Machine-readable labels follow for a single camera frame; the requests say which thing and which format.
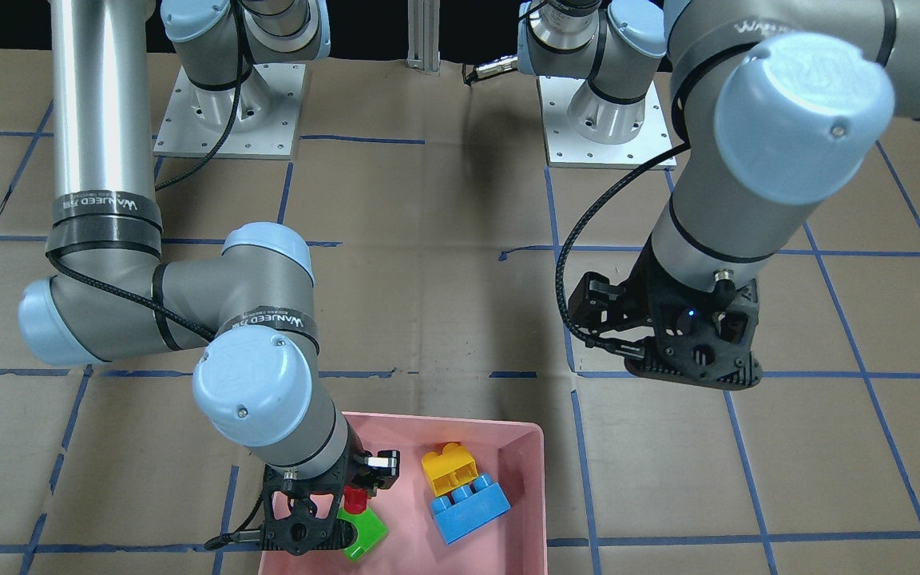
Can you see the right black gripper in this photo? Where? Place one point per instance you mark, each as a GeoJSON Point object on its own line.
{"type": "Point", "coordinates": [354, 469]}

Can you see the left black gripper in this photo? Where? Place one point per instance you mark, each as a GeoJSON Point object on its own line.
{"type": "Point", "coordinates": [642, 297]}

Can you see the red toy block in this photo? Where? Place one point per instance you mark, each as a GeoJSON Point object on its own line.
{"type": "Point", "coordinates": [354, 500]}

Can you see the green toy block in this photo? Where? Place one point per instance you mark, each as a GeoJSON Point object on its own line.
{"type": "Point", "coordinates": [371, 531]}

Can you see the yellow toy block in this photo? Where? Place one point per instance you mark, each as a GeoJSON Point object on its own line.
{"type": "Point", "coordinates": [448, 469]}

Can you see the blue toy block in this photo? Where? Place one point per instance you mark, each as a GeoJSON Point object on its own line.
{"type": "Point", "coordinates": [469, 508]}

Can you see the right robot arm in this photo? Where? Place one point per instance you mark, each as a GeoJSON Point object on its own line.
{"type": "Point", "coordinates": [146, 93]}

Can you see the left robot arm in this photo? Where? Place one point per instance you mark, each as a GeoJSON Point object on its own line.
{"type": "Point", "coordinates": [778, 103]}

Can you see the pink plastic box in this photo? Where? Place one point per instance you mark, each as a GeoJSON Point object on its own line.
{"type": "Point", "coordinates": [493, 525]}

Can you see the aluminium frame post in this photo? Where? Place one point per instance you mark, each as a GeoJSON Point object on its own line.
{"type": "Point", "coordinates": [422, 23]}

